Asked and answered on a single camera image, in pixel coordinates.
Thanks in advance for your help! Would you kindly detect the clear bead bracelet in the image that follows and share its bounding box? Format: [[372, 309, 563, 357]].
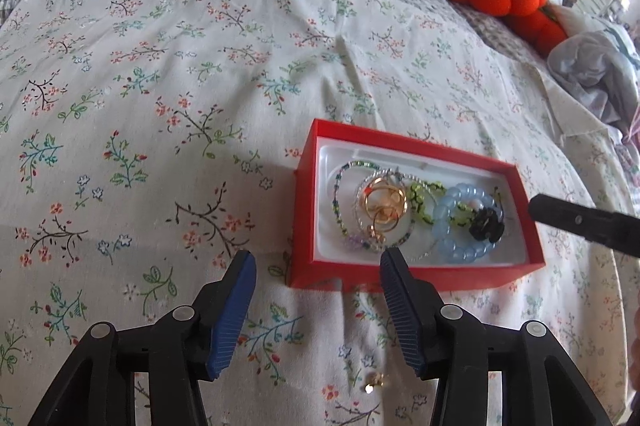
[[354, 167, 446, 252]]

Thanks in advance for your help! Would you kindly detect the small gold stud earring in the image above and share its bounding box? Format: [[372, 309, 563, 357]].
[[363, 372, 385, 394]]

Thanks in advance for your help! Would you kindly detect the blue bead bracelet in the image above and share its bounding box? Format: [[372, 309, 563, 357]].
[[432, 181, 504, 265]]

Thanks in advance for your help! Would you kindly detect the gold ring cluster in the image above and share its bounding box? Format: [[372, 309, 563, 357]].
[[360, 175, 408, 243]]

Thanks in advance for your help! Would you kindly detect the red Ace box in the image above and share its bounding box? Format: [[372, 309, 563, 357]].
[[288, 120, 546, 292]]

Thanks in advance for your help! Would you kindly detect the grey crumpled cloth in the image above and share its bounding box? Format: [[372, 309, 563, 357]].
[[547, 30, 639, 142]]

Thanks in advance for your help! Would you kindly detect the floral bed quilt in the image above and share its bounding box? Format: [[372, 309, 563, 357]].
[[1, 0, 632, 425]]

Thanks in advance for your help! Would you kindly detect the orange pumpkin plush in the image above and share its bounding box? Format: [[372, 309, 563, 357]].
[[449, 0, 568, 58]]

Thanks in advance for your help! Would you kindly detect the green seed bead bracelet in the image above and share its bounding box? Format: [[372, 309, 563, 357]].
[[330, 159, 402, 253]]

